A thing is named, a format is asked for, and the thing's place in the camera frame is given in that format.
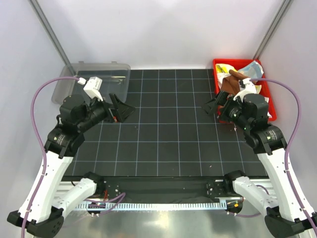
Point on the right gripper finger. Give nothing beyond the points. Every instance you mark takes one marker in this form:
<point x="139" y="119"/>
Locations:
<point x="221" y="98"/>
<point x="210" y="107"/>

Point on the yellow patterned towel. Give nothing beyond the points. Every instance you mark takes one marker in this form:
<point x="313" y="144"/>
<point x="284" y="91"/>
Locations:
<point x="222" y="71"/>

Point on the blue patterned towel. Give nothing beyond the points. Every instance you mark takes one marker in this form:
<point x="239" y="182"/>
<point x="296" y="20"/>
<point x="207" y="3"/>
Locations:
<point x="253" y="70"/>

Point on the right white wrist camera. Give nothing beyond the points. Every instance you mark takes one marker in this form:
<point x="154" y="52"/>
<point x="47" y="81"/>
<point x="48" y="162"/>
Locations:
<point x="246" y="87"/>

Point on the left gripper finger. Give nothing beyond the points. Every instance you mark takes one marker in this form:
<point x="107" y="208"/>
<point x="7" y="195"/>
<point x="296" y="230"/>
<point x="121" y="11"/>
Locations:
<point x="116" y="102"/>
<point x="122" y="111"/>

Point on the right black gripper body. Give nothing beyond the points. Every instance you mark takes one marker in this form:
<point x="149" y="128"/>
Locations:
<point x="232" y="111"/>

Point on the clear plastic bin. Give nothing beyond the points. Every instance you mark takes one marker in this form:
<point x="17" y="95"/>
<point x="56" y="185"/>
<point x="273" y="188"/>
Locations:
<point x="102" y="79"/>

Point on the right aluminium frame post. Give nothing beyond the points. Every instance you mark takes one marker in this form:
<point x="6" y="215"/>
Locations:
<point x="282" y="10"/>

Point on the left aluminium frame post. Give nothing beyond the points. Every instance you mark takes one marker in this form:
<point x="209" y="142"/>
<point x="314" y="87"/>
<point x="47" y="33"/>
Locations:
<point x="51" y="34"/>

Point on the brown towel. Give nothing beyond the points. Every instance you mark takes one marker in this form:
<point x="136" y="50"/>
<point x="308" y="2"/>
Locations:
<point x="230" y="84"/>

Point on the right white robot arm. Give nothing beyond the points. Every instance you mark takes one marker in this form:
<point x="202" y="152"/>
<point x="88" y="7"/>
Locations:
<point x="287" y="213"/>

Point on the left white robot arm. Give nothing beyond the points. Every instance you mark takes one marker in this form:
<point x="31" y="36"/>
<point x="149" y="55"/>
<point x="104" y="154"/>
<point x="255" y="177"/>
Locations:
<point x="42" y="215"/>

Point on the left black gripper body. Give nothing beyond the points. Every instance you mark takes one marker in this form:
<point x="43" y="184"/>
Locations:
<point x="99" y="111"/>

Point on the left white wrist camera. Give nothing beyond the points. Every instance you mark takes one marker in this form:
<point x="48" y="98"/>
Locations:
<point x="92" y="88"/>

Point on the aluminium frame post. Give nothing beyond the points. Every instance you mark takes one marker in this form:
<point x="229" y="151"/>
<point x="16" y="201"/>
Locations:
<point x="51" y="34"/>
<point x="282" y="10"/>

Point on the red plastic bin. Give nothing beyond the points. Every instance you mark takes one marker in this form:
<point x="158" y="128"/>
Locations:
<point x="264" y="91"/>

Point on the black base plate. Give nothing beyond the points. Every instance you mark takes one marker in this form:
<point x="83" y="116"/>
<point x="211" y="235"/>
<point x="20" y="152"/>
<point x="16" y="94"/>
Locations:
<point x="166" y="190"/>

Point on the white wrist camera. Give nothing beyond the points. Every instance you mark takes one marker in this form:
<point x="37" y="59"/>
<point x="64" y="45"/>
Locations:
<point x="92" y="88"/>
<point x="246" y="87"/>

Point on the slotted cable duct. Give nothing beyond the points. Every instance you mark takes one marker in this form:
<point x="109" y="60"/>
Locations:
<point x="85" y="206"/>

